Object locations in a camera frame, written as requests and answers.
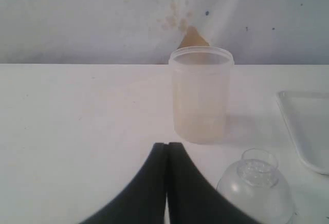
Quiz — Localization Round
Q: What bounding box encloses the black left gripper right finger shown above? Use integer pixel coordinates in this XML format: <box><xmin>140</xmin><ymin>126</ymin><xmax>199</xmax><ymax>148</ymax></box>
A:
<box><xmin>167</xmin><ymin>142</ymin><xmax>257</xmax><ymax>223</ymax></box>

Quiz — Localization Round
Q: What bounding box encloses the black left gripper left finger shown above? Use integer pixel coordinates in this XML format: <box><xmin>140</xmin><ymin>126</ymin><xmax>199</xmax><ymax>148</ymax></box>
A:
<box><xmin>82</xmin><ymin>143</ymin><xmax>168</xmax><ymax>223</ymax></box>

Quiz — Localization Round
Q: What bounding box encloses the clear plastic shaker lid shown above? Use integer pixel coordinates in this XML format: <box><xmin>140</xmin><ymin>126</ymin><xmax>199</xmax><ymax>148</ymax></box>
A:
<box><xmin>216</xmin><ymin>148</ymin><xmax>295</xmax><ymax>223</ymax></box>

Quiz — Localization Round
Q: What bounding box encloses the translucent plastic jar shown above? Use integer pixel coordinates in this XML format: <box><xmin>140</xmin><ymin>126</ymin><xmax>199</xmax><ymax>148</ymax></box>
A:
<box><xmin>169</xmin><ymin>46</ymin><xmax>234</xmax><ymax>144</ymax></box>

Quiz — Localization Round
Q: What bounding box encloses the white rectangular tray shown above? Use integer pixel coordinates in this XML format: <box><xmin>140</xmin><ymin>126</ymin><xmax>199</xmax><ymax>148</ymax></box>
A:
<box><xmin>276</xmin><ymin>90</ymin><xmax>328</xmax><ymax>175</ymax></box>

